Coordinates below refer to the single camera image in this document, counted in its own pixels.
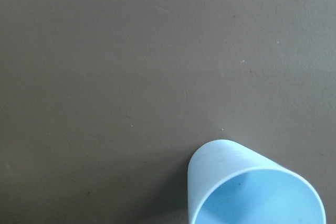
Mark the light blue plastic cup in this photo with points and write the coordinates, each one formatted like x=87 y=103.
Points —
x=230 y=183

